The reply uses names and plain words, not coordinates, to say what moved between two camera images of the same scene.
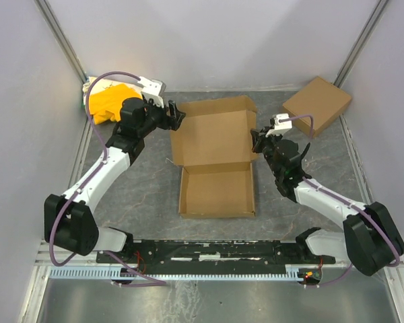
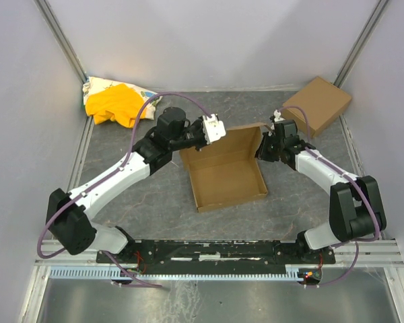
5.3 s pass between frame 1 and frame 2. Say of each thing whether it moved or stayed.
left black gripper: moved
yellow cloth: stayed
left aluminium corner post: stayed
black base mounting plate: stayed
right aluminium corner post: stayed
